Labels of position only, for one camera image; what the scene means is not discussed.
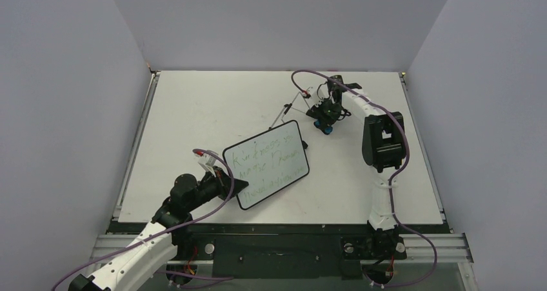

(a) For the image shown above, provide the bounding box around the aluminium frame rail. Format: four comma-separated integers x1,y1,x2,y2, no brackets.
91,234,473,263

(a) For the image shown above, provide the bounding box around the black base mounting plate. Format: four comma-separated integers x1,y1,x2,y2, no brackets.
106,223,452,281

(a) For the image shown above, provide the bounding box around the blue whiteboard eraser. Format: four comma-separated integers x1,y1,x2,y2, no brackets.
313,120,333,135

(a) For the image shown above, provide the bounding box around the wire whiteboard stand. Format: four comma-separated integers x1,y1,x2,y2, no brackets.
268,93,309,130

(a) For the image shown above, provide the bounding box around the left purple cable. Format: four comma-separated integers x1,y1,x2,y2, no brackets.
51,148,237,291

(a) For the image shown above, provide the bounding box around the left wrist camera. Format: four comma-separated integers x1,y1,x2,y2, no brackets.
195,150,217,174

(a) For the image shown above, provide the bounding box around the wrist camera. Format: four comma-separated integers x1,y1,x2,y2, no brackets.
195,150,217,174
301,84,328,108

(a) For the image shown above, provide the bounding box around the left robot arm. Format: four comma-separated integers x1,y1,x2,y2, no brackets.
68,166,249,290

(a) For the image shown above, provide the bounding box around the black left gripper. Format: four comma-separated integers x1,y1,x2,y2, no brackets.
186,165,248,212

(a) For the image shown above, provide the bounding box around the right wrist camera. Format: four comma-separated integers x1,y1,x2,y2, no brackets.
301,84,328,108

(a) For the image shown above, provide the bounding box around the small black-framed whiteboard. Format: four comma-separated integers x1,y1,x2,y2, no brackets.
222,120,310,210

